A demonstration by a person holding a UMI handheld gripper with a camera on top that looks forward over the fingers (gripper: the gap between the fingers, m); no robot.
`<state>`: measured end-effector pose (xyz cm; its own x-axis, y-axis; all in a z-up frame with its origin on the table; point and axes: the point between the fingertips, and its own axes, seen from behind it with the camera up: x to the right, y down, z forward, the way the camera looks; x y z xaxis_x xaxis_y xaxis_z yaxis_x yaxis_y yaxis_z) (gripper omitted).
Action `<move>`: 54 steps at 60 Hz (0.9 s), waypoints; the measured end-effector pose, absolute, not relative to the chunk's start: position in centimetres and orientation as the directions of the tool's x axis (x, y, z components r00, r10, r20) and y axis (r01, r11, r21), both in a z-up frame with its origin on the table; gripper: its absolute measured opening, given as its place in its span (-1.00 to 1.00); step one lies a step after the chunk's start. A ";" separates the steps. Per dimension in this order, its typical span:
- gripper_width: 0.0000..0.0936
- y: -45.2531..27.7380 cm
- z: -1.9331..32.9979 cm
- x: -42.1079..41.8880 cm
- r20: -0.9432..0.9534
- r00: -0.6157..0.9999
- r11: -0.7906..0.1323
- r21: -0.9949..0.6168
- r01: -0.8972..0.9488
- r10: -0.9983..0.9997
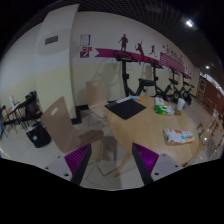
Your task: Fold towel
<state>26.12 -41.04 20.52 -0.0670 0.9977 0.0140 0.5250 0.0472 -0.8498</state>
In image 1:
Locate far beige plywood chair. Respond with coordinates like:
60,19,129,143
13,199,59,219
86,79,108,123

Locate green wet wipes pack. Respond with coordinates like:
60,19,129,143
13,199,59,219
154,105,175,116

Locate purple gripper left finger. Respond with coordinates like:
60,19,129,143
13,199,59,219
64,144,92,185

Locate far black exercise bike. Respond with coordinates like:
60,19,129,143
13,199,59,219
171,78,194,105

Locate white tissue box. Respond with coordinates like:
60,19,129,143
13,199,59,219
155,97,165,105

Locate near beige plywood chair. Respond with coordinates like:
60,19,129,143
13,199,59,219
41,97,104,161

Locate nearest black exercise bike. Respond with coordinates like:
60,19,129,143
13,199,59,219
113,49,156,98

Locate round wooden table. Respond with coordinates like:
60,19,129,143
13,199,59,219
107,96,199,176

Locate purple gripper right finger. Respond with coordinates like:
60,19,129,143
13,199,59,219
132,143,159,185

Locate white paper roll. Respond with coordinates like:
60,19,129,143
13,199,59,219
176,98,185,112

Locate black exercise bike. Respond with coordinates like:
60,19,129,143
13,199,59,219
171,78,194,105
149,60,180,101
113,49,156,98

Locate black bag on floor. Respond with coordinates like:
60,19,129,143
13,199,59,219
26,122,51,148

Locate blue and white flat item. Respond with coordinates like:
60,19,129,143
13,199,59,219
115,95,142,103

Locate beige plywood chair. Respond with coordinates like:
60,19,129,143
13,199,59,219
86,79,108,123
41,97,104,161

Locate colourful folded towel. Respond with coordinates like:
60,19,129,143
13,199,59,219
163,128,195,144

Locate middle black exercise bike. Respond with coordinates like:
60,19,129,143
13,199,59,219
149,60,180,101

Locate wall notice poster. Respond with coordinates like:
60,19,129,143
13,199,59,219
80,34,91,46

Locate black chair at left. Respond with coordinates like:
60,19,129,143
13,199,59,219
14,91,42,129

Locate black mat on table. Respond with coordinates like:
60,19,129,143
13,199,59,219
106,99,145,120

